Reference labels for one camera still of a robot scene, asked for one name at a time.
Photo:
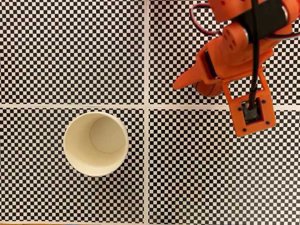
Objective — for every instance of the small orange basketball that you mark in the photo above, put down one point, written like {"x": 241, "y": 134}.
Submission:
{"x": 207, "y": 91}

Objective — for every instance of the white paper cup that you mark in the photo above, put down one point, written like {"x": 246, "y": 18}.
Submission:
{"x": 96, "y": 145}

